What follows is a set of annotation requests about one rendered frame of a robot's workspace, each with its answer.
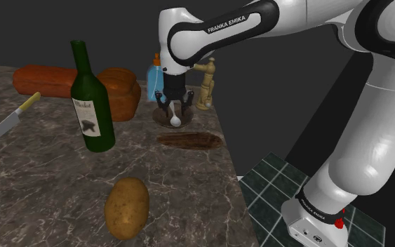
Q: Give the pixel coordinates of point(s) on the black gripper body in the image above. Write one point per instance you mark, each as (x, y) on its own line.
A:
(174, 85)

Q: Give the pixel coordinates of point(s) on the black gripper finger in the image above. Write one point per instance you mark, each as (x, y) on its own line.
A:
(187, 102)
(163, 103)

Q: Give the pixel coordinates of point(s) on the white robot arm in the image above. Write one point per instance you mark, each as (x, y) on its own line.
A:
(371, 143)

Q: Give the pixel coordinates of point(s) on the round brown plate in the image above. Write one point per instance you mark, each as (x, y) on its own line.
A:
(161, 119)

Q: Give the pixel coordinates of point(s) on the blue spray bottle orange cap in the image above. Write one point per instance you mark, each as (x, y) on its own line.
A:
(154, 83)

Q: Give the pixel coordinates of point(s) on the white spoon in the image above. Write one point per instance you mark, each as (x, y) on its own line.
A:
(175, 120)

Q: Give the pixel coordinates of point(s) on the tan wooden pepper mill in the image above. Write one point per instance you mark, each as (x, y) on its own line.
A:
(205, 90)

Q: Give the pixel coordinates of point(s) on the brown oval wooden board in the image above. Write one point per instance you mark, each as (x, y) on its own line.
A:
(190, 141)

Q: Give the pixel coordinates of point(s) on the round brown bread loaf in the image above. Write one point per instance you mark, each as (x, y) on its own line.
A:
(123, 92)

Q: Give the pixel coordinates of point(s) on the green wine bottle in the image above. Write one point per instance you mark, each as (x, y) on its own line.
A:
(93, 102)

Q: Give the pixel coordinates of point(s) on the brown potato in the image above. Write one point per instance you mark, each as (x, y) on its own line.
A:
(127, 208)

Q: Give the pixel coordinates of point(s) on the green tiled robot stand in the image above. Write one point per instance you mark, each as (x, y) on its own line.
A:
(269, 184)

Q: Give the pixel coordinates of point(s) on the long reddish bread loaf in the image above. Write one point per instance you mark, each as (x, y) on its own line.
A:
(43, 80)

